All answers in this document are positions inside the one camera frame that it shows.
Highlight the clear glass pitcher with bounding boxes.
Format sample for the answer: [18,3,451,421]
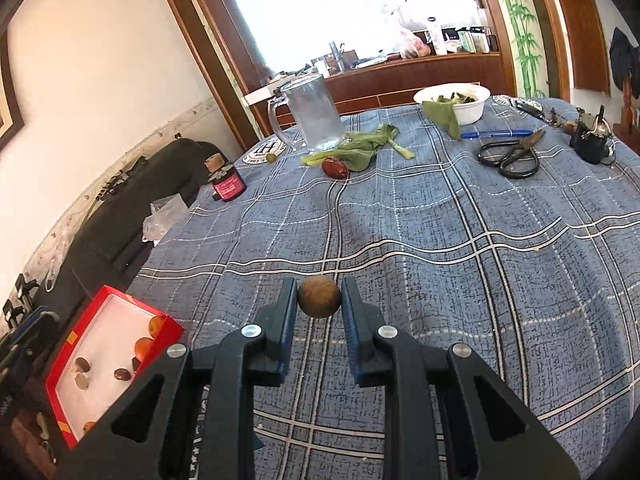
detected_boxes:
[267,73,345,153]

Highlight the clear plastic bag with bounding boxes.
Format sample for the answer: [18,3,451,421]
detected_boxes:
[142,193,188,244]

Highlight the black sofa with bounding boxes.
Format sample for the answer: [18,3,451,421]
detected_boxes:
[0,138,227,361]

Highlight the brown kiwi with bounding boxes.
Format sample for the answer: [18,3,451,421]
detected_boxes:
[297,275,342,318]
[74,356,91,374]

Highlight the brown kiwi front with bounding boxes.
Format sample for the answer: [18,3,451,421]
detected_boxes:
[297,275,342,318]

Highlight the dark jacket hanging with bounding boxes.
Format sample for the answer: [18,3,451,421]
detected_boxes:
[610,27,640,100]

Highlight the red jujube by vegetable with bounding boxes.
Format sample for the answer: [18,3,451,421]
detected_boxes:
[321,157,349,180]

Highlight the white bowl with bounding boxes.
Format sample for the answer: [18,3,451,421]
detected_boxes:
[413,82,491,126]

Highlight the small beige chunk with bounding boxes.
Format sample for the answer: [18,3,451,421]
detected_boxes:
[74,373,90,390]

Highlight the green leafy vegetable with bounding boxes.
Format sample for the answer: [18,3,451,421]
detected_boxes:
[300,124,416,172]

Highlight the green leaf on bowl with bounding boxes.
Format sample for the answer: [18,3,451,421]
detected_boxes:
[422,101,461,140]

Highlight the dark red jujube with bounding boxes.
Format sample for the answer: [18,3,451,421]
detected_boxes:
[114,368,132,382]
[131,356,141,373]

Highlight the pink label jar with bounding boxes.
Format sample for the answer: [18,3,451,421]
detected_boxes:
[204,153,246,202]

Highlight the blue plaid tablecloth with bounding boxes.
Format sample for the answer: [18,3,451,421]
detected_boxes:
[130,101,639,477]

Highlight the black scissors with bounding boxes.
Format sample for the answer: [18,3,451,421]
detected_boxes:
[477,128,546,180]

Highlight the orange tangerine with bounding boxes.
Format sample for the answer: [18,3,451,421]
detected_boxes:
[82,420,96,434]
[148,315,165,339]
[134,337,154,363]

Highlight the blue pen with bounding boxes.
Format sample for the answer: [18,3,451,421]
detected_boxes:
[460,129,533,140]

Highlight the red box white interior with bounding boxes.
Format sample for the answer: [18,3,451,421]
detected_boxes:
[46,285,183,448]

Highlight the wooden door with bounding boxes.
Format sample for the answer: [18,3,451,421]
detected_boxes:
[559,0,611,96]

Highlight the wooden sideboard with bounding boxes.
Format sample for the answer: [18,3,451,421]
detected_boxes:
[242,50,519,134]

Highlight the brown kiwi back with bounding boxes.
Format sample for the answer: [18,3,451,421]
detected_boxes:
[74,356,91,374]

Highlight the small glass plate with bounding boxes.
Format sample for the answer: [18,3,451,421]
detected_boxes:
[242,136,286,165]

